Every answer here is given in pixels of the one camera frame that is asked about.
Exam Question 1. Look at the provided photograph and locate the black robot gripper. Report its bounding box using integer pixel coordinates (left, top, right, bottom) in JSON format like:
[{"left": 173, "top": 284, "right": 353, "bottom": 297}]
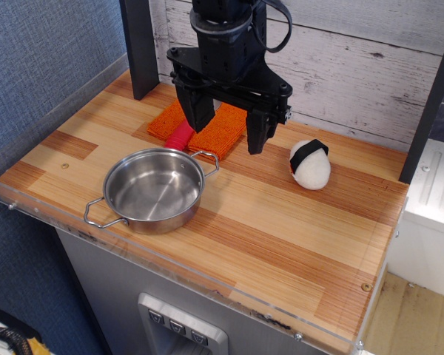
[{"left": 166, "top": 27, "right": 292, "bottom": 155}]

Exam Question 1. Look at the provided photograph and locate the small metal pot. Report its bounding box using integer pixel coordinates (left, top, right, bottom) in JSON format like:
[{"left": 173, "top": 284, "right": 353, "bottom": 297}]
[{"left": 84, "top": 148, "right": 220, "bottom": 234}]

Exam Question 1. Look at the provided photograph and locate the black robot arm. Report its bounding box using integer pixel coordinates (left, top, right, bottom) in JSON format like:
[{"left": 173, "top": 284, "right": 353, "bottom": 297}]
[{"left": 166, "top": 1, "right": 292, "bottom": 155}]

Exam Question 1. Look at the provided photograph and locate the orange knitted cloth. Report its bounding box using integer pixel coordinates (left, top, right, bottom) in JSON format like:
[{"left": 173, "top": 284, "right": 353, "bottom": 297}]
[{"left": 147, "top": 99, "right": 246, "bottom": 160}]

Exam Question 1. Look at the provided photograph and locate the white rice ball toy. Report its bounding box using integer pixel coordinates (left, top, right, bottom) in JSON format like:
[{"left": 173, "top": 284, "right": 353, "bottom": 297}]
[{"left": 289, "top": 139, "right": 331, "bottom": 190}]

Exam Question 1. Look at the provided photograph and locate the grey toy fridge cabinet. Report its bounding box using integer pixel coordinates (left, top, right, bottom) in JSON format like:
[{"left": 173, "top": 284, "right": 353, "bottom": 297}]
[{"left": 58, "top": 231, "right": 320, "bottom": 354}]

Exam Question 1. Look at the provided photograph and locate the silver dispenser panel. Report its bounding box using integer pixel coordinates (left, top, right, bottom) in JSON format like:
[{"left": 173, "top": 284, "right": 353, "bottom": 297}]
[{"left": 138, "top": 293, "right": 229, "bottom": 354}]

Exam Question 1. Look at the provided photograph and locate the clear acrylic guard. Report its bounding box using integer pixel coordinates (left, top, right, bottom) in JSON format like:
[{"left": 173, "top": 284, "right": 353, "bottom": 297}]
[{"left": 0, "top": 62, "right": 407, "bottom": 354}]

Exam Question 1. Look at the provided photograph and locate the white ridged box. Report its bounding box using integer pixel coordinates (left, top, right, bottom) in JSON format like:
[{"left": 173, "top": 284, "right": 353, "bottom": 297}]
[{"left": 387, "top": 139, "right": 444, "bottom": 296}]

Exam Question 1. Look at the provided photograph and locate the black yellow object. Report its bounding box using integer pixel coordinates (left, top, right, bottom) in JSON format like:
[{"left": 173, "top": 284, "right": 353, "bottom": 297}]
[{"left": 0, "top": 310, "right": 52, "bottom": 355}]

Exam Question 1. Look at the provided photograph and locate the red handled metal spoon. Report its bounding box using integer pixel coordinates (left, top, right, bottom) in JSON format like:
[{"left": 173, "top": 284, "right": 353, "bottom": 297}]
[{"left": 164, "top": 120, "right": 194, "bottom": 151}]

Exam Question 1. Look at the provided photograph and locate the black cable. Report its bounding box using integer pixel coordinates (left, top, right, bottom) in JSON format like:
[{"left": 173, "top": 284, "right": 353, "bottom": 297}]
[{"left": 252, "top": 0, "right": 293, "bottom": 53}]

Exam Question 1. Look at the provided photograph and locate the left dark grey post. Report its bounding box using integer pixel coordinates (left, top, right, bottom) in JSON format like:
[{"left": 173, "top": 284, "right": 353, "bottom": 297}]
[{"left": 119, "top": 0, "right": 160, "bottom": 100}]

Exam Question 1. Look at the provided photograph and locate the dark grey post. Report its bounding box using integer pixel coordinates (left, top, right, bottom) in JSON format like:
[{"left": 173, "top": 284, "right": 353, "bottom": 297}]
[
  {"left": 119, "top": 0, "right": 160, "bottom": 100},
  {"left": 399, "top": 53, "right": 444, "bottom": 184}
]

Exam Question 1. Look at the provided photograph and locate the right dark grey post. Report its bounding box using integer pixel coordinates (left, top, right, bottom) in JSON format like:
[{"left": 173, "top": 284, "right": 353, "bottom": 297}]
[{"left": 399, "top": 53, "right": 444, "bottom": 184}]

